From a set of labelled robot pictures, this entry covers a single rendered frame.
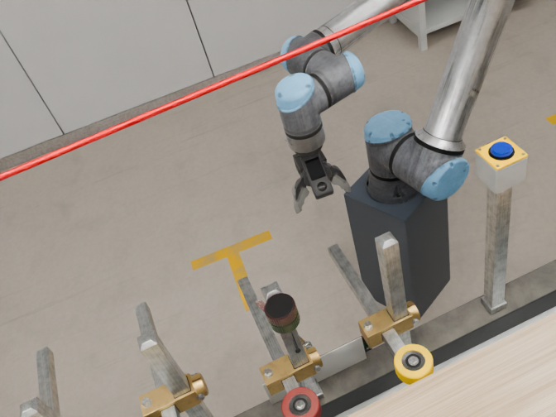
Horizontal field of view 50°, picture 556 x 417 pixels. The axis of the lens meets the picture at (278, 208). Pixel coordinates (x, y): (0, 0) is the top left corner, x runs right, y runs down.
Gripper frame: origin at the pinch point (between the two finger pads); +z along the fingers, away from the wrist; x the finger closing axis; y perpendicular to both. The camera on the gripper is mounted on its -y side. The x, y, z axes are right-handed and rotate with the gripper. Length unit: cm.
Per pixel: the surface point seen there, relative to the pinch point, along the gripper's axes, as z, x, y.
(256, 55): 82, -25, 225
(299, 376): 9.3, 22.3, -37.8
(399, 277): -7.6, -4.8, -35.3
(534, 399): 4, -17, -65
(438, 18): 81, -130, 186
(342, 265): 8.3, 2.1, -14.1
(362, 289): 8.3, 0.5, -23.5
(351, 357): 20.2, 9.1, -32.3
